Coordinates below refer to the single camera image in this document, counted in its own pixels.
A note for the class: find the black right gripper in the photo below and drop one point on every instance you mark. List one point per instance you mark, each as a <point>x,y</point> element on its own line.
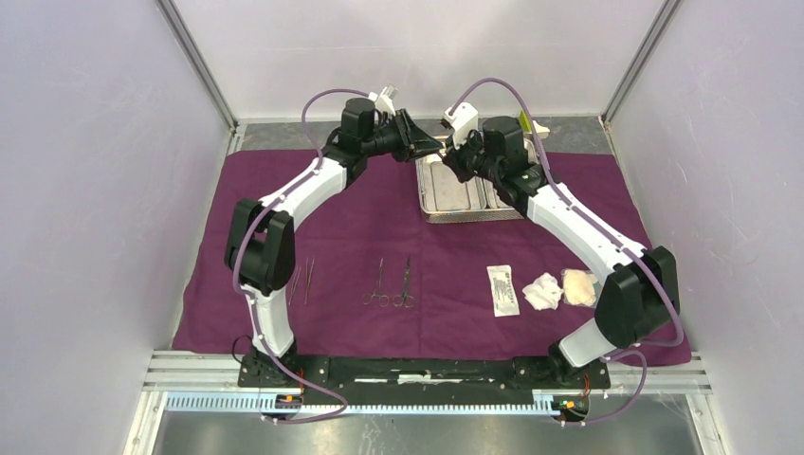
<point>453,158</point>

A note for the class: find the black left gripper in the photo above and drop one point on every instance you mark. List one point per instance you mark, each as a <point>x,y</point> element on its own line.
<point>414,143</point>

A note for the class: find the steel two-compartment tray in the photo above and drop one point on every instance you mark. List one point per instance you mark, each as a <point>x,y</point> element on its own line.
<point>444,200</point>

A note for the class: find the maroon cloth wrap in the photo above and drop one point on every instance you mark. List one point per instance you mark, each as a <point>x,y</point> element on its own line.
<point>378,217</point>

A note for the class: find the green suture packet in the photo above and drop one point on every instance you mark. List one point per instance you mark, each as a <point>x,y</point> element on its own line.
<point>504,298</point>

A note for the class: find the white gauze packet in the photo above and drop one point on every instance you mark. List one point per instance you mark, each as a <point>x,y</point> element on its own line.
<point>544,293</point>

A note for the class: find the steel surgical scissors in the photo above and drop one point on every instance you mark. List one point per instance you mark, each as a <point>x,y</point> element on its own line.
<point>404,297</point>

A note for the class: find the steel needle holder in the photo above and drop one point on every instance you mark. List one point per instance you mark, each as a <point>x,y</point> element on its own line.
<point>376,295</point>

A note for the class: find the white gauze pad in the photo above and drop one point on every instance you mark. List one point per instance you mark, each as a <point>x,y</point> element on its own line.
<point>580,287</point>

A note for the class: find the steel forceps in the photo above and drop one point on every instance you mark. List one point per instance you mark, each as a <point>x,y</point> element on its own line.
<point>293,285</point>
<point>309,270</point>

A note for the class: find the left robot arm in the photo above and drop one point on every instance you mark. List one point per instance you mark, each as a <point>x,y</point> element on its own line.
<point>261,247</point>

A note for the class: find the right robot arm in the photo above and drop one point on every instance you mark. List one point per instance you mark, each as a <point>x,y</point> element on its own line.
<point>639,286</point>

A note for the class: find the yellow-green plastic block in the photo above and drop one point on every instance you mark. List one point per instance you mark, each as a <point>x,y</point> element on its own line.
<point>525,121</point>

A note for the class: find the white plastic block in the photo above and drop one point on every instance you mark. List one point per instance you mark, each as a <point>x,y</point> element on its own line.
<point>541,131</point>

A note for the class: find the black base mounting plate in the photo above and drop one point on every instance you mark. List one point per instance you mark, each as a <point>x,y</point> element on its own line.
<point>362,381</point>

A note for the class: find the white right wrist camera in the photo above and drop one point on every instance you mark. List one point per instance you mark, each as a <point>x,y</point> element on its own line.
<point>462,120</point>

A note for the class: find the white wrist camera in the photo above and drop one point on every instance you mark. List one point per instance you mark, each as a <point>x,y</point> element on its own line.
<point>383,100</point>
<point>462,120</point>

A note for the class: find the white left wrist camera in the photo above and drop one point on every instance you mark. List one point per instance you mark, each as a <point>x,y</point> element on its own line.
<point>383,100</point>

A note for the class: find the aluminium frame rail left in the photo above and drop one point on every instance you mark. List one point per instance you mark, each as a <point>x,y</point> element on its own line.
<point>213,128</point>

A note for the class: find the aluminium frame rail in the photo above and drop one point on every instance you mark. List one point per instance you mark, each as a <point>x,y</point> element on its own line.
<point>213,128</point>
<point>218,404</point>

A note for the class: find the aluminium frame post right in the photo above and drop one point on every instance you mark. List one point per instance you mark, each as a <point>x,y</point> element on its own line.
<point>639,60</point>

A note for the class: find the aluminium front frame rail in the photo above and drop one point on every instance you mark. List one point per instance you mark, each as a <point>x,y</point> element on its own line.
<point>218,404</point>

